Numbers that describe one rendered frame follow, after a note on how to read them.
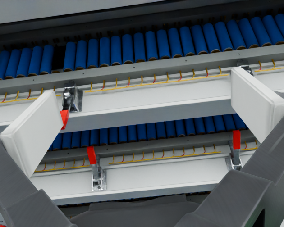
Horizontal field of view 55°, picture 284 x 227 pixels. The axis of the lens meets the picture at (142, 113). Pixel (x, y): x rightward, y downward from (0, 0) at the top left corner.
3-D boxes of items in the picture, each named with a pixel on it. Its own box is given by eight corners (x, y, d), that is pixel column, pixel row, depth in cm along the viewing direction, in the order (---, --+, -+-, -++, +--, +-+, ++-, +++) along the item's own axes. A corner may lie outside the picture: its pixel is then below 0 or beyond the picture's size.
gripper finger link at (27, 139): (29, 181, 15) (16, 182, 15) (64, 125, 21) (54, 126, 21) (12, 133, 14) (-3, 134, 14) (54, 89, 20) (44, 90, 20)
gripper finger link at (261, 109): (272, 102, 13) (288, 101, 13) (230, 67, 19) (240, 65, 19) (269, 156, 14) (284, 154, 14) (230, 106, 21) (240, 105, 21)
